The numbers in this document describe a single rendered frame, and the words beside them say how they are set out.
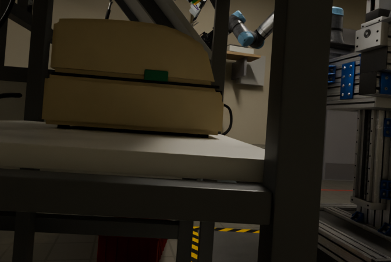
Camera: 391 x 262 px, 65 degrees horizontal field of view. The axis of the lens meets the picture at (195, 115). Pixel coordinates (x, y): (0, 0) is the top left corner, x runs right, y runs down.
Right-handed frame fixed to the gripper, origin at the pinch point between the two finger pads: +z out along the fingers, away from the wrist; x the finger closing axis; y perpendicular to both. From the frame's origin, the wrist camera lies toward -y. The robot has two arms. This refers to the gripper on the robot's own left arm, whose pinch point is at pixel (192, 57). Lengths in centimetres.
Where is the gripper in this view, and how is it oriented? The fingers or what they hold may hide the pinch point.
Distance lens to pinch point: 176.8
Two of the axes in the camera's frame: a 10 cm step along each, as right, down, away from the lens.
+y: -3.0, -7.4, 6.1
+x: -5.5, -3.8, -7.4
